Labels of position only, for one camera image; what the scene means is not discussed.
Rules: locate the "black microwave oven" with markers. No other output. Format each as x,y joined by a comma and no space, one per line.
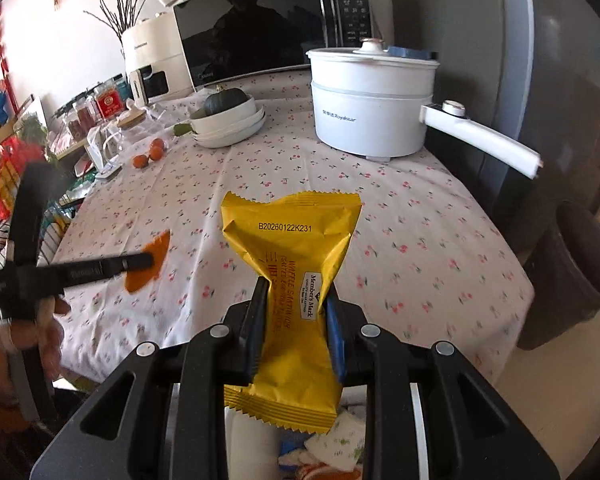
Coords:
260,35

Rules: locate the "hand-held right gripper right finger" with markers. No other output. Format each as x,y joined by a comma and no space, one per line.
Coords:
336,340

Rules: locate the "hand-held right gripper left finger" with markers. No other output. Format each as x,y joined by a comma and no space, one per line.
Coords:
256,330

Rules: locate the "yellow snack wrapper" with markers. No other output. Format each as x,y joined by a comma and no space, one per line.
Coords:
290,240

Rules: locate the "red snack packets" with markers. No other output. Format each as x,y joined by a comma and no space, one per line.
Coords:
10,180

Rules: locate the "brown waste bin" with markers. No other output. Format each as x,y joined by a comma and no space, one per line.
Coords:
565,285

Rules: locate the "blue plastic lid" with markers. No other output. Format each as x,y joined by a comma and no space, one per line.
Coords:
412,52

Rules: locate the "white ceramic bowl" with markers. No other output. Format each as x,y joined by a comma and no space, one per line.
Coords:
230,121

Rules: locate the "person's left hand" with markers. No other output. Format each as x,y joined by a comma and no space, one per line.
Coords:
52,330

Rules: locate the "floral paper cup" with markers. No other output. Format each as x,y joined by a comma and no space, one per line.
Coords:
337,440

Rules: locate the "dark green pumpkin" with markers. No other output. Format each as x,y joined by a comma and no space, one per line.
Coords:
225,102

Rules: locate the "blue plastic item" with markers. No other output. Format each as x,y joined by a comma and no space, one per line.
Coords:
0,110

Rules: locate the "dried twig bunch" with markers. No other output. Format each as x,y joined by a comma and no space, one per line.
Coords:
115,15

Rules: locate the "glass jar with dark contents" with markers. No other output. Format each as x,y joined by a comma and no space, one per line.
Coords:
86,117

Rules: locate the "small white device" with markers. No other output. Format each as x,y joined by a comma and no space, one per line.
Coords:
107,170

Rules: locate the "glass teapot with wooden lid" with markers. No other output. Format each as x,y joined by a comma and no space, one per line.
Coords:
130,119

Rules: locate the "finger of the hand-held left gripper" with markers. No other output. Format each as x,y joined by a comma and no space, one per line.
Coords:
105,266

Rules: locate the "orange peel piece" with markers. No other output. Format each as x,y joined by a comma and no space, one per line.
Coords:
160,245

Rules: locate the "grey refrigerator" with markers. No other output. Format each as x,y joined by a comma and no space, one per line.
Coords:
480,60

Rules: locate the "red label glass jar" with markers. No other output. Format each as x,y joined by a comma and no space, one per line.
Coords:
109,105

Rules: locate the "small green fruit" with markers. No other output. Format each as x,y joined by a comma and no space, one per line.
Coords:
181,129

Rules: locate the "white air fryer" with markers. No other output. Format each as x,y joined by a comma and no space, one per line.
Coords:
152,50

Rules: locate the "white electric pot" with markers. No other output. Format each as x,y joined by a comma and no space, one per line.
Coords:
370,105

